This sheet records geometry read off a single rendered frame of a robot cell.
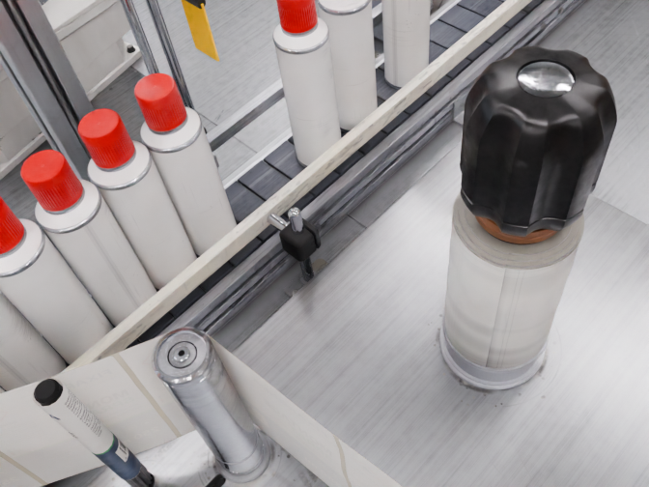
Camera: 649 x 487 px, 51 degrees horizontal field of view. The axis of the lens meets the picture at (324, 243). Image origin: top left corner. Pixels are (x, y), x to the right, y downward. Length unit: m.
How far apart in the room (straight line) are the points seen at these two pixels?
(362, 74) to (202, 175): 0.21
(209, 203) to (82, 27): 0.40
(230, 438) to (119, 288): 0.18
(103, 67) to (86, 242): 0.47
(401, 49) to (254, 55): 0.27
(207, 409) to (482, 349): 0.22
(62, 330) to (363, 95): 0.38
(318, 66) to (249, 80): 0.30
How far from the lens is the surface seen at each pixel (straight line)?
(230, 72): 0.96
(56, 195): 0.53
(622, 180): 0.82
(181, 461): 0.60
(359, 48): 0.70
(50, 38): 0.65
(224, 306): 0.69
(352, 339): 0.62
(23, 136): 0.94
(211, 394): 0.44
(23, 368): 0.62
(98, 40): 0.98
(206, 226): 0.64
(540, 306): 0.49
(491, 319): 0.50
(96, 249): 0.57
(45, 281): 0.56
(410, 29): 0.76
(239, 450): 0.53
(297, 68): 0.64
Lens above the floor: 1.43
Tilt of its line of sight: 54 degrees down
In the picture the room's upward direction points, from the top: 10 degrees counter-clockwise
